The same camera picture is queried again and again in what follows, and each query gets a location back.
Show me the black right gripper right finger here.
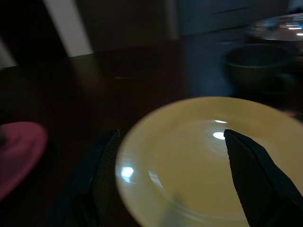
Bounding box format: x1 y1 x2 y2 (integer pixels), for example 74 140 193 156
223 129 303 227

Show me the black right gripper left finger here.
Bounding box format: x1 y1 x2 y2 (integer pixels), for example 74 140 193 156
71 129 130 227

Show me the yellow round plate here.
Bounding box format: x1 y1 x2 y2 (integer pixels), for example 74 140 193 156
115 96 303 227

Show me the pink round plate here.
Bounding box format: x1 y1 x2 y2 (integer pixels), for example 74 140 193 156
0 122 49 201

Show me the dark round bowl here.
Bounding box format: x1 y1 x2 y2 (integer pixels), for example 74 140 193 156
222 44 296 95

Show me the silver pot lid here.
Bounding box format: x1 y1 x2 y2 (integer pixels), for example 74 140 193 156
245 13 303 45

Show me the grey-blue cabinet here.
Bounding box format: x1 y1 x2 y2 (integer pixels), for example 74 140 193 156
177 0 292 36

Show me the white post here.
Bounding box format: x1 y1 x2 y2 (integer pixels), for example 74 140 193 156
44 0 93 57
0 37 18 69

